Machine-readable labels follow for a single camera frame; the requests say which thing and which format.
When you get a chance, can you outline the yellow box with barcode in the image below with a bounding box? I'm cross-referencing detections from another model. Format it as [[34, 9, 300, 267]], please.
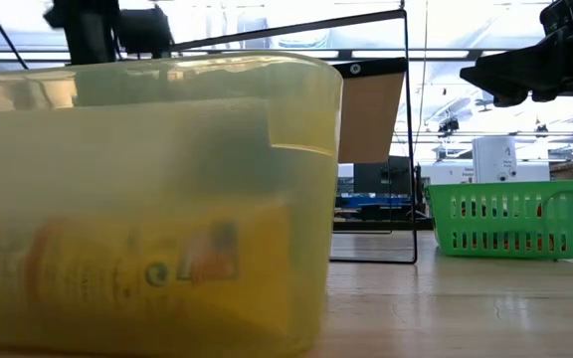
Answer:
[[20, 196, 295, 344]]

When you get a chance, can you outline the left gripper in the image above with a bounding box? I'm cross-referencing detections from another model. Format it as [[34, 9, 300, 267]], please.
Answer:
[[114, 4, 175, 59]]

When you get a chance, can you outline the wooden shelf with black frame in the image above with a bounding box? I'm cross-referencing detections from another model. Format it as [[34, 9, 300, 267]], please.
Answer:
[[169, 7, 420, 265]]

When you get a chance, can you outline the white box device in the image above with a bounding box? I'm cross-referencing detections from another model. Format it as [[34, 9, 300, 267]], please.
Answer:
[[420, 135, 551, 185]]

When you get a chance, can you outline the black monitor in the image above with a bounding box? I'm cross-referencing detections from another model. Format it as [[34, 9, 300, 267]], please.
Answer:
[[353, 156, 412, 196]]

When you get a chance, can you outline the bright green plastic basket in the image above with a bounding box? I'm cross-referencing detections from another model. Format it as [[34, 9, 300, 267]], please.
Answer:
[[424, 178, 573, 261]]

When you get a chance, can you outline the black ceiling spotlight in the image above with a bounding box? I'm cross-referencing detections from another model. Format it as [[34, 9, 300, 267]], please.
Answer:
[[438, 117, 461, 135]]

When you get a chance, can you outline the thin black cable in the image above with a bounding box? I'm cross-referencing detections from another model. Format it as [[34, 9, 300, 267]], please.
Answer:
[[0, 0, 30, 71]]

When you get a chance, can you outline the blue table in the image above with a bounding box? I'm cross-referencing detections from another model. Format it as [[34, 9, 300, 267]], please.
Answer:
[[338, 194, 415, 210]]

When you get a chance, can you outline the yellow translucent plastic bin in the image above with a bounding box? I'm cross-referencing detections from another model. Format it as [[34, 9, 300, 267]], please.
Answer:
[[0, 51, 345, 358]]

